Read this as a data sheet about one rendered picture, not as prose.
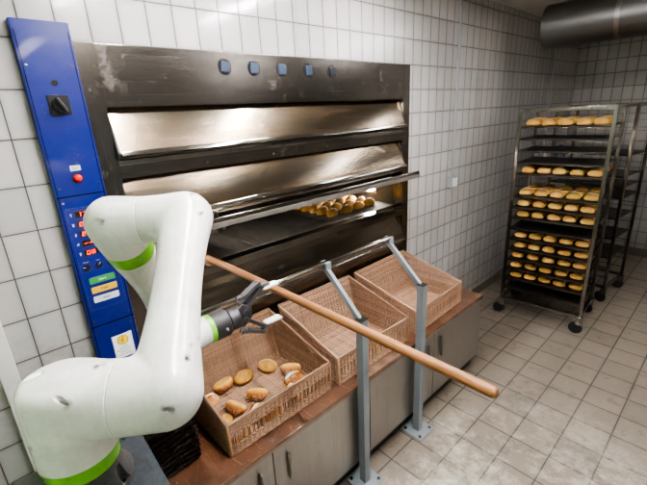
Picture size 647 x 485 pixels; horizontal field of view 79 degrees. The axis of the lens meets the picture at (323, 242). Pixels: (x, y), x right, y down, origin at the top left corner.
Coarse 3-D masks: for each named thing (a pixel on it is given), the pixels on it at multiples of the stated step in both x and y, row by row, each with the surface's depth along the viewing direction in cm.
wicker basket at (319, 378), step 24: (264, 312) 209; (240, 336) 199; (264, 336) 208; (288, 336) 202; (216, 360) 190; (240, 360) 198; (288, 360) 209; (312, 360) 191; (264, 384) 192; (312, 384) 177; (216, 408) 177; (264, 408) 159; (288, 408) 169; (216, 432) 158; (240, 432) 153; (264, 432) 162
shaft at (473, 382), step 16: (208, 256) 188; (240, 272) 168; (272, 288) 151; (304, 304) 138; (336, 320) 127; (352, 320) 124; (368, 336) 118; (384, 336) 115; (400, 352) 110; (416, 352) 107; (432, 368) 103; (448, 368) 100; (464, 384) 97; (480, 384) 94
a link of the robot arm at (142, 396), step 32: (192, 192) 92; (160, 224) 87; (192, 224) 86; (160, 256) 81; (192, 256) 82; (160, 288) 76; (192, 288) 78; (160, 320) 71; (192, 320) 74; (160, 352) 67; (192, 352) 70; (128, 384) 63; (160, 384) 63; (192, 384) 66; (128, 416) 62; (160, 416) 63; (192, 416) 67
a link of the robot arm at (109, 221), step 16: (96, 208) 86; (112, 208) 87; (128, 208) 87; (96, 224) 86; (112, 224) 86; (128, 224) 87; (96, 240) 88; (112, 240) 88; (128, 240) 89; (112, 256) 93; (128, 256) 94; (144, 256) 98
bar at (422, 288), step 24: (384, 240) 210; (336, 288) 181; (360, 336) 176; (360, 360) 180; (360, 384) 185; (360, 408) 189; (360, 432) 194; (408, 432) 233; (360, 456) 199; (360, 480) 204
